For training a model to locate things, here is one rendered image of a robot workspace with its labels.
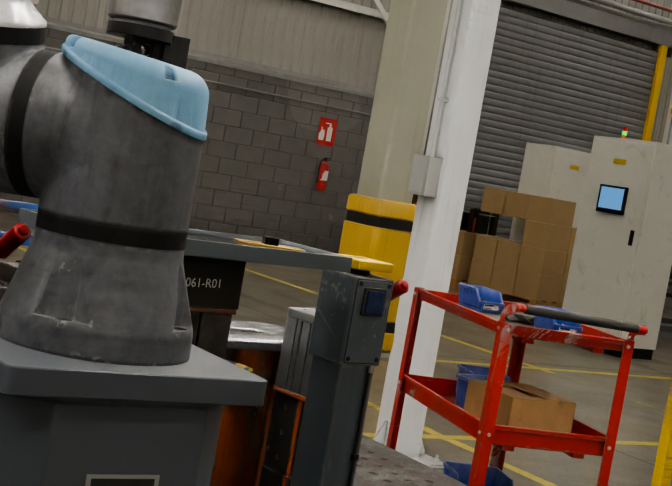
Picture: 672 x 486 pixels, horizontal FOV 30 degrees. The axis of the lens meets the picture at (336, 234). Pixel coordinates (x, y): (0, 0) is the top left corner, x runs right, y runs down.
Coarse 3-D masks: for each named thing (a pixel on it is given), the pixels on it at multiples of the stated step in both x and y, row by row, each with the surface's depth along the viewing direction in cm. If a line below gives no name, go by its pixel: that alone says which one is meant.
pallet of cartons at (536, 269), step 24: (504, 192) 1528; (528, 216) 1493; (552, 216) 1465; (480, 240) 1553; (504, 240) 1530; (528, 240) 1487; (552, 240) 1470; (480, 264) 1548; (504, 264) 1515; (528, 264) 1484; (552, 264) 1477; (504, 288) 1511; (528, 288) 1481; (552, 288) 1483
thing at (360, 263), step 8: (352, 256) 160; (360, 256) 163; (352, 264) 156; (360, 264) 155; (368, 264) 156; (376, 264) 157; (384, 264) 158; (392, 264) 159; (352, 272) 159; (360, 272) 158; (368, 272) 159; (384, 272) 158
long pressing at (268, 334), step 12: (240, 324) 197; (252, 324) 199; (264, 324) 202; (240, 336) 184; (252, 336) 186; (264, 336) 188; (276, 336) 190; (228, 348) 178; (240, 348) 180; (252, 348) 181; (264, 348) 183; (276, 348) 184
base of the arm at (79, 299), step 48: (48, 240) 93; (96, 240) 92; (144, 240) 93; (48, 288) 92; (96, 288) 91; (144, 288) 93; (0, 336) 94; (48, 336) 91; (96, 336) 91; (144, 336) 92; (192, 336) 98
